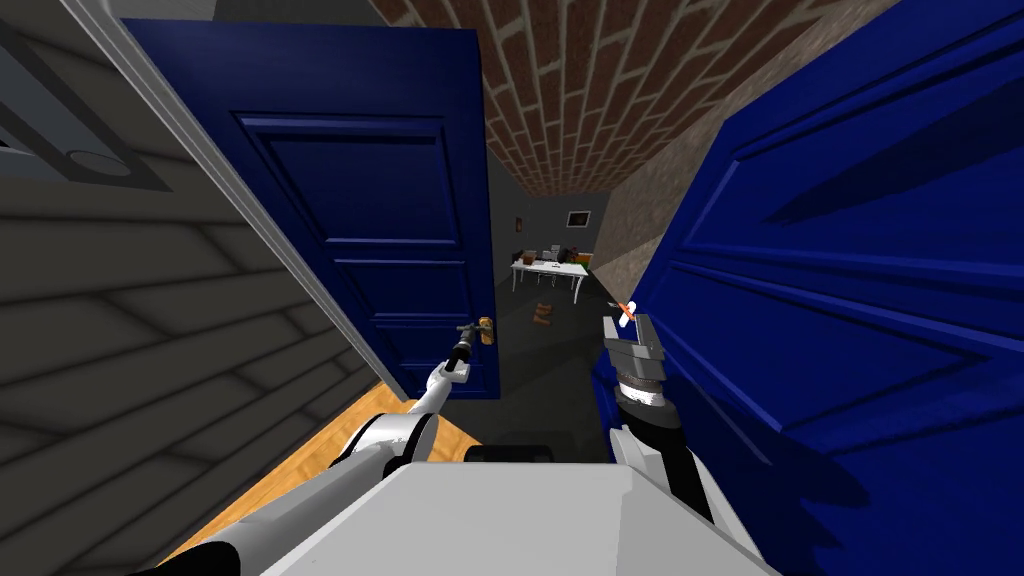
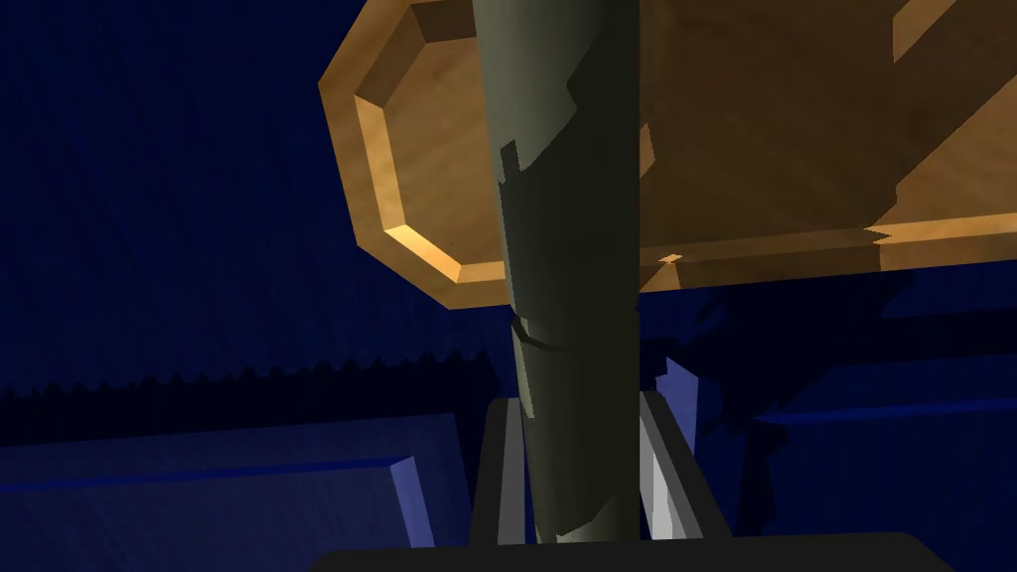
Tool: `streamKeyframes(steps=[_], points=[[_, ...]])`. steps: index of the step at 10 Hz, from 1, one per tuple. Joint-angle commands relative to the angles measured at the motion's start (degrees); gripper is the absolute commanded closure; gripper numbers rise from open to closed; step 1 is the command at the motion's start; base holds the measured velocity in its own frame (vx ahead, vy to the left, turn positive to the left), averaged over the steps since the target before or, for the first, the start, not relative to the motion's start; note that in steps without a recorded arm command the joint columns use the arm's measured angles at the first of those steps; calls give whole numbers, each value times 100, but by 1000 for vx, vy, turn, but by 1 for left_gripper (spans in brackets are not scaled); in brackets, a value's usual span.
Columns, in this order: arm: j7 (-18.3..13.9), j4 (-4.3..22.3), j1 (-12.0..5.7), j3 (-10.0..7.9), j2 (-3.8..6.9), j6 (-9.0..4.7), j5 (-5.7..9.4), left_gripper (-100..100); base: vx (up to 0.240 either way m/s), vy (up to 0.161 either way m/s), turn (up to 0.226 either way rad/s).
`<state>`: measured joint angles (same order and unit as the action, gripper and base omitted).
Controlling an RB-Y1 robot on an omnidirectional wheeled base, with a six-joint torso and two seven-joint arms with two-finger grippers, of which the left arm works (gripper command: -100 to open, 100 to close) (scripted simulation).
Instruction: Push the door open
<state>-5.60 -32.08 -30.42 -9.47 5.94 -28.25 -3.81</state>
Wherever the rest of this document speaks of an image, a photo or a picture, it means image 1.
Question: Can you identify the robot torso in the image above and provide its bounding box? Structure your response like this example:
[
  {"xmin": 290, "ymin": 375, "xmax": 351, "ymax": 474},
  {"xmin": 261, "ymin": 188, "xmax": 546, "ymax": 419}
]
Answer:
[{"xmin": 260, "ymin": 443, "xmax": 784, "ymax": 576}]

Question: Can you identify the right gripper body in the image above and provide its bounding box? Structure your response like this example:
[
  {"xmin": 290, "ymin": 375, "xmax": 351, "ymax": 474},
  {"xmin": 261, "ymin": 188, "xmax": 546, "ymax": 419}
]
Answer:
[{"xmin": 601, "ymin": 313, "xmax": 665, "ymax": 366}]

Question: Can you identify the white table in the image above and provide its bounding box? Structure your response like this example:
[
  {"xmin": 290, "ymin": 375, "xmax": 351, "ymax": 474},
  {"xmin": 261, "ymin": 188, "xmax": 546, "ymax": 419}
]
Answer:
[{"xmin": 510, "ymin": 246, "xmax": 595, "ymax": 306}]

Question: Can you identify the blue panelled door leaf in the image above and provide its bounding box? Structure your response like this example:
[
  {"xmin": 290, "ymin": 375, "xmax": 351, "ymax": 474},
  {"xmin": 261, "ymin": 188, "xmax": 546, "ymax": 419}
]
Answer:
[
  {"xmin": 123, "ymin": 19, "xmax": 503, "ymax": 402},
  {"xmin": 590, "ymin": 0, "xmax": 1024, "ymax": 576}
]

